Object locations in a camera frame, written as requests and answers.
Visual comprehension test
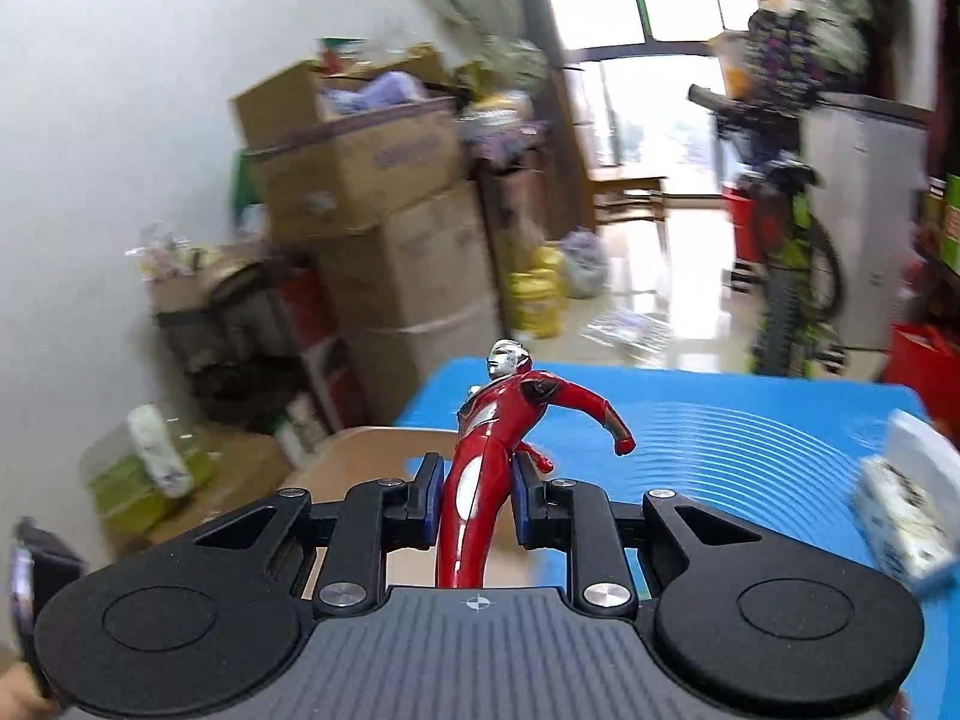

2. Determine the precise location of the blue silicone mat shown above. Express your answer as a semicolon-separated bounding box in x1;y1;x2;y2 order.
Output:
394;358;960;720

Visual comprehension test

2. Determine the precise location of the white cabinet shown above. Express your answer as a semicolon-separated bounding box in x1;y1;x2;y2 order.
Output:
795;94;935;353

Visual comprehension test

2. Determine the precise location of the grey plastic bag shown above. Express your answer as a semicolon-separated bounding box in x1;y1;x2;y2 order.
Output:
561;229;610;299

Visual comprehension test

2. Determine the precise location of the clear plastic wrapper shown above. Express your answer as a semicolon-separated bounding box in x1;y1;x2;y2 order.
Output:
589;311;672;361

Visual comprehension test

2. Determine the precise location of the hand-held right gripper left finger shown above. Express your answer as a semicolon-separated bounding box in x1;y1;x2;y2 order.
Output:
191;452;445;612

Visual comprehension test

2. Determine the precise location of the red basket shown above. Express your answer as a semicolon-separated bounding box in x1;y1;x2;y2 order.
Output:
889;324;960;421

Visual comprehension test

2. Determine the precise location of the yellow plastic jug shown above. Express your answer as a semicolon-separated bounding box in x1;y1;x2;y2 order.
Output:
510;247;567;338

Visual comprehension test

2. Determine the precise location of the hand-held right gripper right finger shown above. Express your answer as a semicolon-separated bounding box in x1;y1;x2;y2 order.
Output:
516;457;762;620

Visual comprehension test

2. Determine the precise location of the floral cloth bundle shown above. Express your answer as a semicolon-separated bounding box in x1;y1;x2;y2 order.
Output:
746;4;871;102

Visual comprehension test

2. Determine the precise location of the open cardboard box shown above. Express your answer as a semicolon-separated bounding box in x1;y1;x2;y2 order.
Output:
231;45;466;237

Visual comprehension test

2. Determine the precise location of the red white appliance box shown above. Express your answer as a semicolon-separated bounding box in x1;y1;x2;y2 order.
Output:
277;270;361;436

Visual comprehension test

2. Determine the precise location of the red bucket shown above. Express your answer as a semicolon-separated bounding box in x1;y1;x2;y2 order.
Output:
724;191;781;263

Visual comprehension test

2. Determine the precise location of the flat brown cardboard box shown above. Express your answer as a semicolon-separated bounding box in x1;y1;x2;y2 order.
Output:
142;427;293;541

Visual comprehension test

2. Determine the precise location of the beige plastic bin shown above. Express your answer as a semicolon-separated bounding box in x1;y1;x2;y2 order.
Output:
283;426;462;590

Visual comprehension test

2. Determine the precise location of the black shelf rack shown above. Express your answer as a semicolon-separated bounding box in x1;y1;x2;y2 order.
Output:
154;255;316;436

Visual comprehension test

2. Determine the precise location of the green black bicycle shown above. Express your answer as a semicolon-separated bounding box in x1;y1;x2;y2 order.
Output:
688;82;848;380

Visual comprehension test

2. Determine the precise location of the green clear plastic container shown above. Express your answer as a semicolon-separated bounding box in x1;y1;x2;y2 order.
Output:
81;420;215;522

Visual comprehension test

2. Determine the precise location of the white tissue pack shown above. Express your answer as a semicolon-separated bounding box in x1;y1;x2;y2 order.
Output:
851;411;960;592

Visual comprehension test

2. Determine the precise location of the red silver action figure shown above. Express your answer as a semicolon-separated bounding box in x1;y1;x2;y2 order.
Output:
433;340;637;590

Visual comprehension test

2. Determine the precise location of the white patterned packet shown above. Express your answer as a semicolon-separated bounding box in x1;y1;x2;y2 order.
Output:
127;405;194;500

